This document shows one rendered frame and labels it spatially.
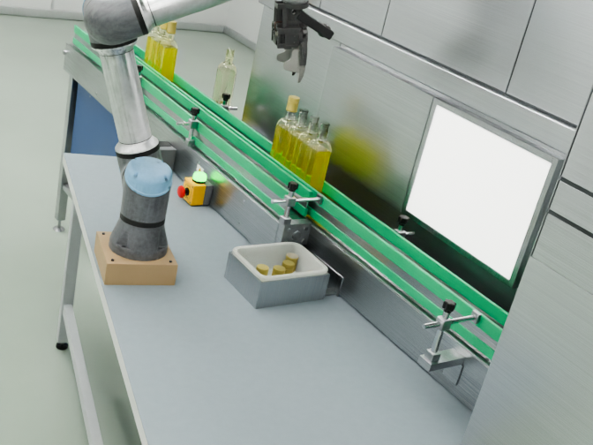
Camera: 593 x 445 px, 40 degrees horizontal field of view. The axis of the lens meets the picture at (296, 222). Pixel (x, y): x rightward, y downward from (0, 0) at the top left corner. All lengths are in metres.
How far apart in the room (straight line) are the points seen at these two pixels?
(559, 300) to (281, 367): 0.69
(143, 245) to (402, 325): 0.68
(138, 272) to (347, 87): 0.86
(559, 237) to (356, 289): 0.82
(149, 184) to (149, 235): 0.14
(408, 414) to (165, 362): 0.55
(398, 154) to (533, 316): 0.87
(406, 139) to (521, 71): 0.41
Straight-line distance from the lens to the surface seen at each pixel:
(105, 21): 1.97
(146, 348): 1.90
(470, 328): 1.96
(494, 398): 1.69
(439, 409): 1.95
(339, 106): 2.53
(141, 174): 2.06
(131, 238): 2.11
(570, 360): 1.56
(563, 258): 1.53
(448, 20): 2.25
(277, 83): 2.86
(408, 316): 2.07
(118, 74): 2.12
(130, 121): 2.15
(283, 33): 2.17
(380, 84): 2.39
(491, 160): 2.09
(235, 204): 2.52
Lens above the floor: 1.80
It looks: 23 degrees down
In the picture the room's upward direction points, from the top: 13 degrees clockwise
